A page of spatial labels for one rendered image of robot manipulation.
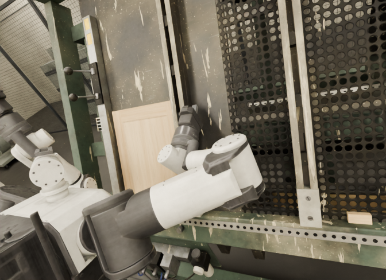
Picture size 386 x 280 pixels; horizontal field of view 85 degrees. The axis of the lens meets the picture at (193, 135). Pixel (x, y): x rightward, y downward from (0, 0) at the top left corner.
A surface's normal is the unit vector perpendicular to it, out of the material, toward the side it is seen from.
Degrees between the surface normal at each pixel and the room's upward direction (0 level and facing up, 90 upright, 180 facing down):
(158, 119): 58
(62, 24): 90
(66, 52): 90
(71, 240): 84
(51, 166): 79
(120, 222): 50
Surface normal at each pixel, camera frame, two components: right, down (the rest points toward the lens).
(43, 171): 0.58, 0.07
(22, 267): 0.90, -0.08
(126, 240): 0.42, -0.30
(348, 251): -0.43, 0.13
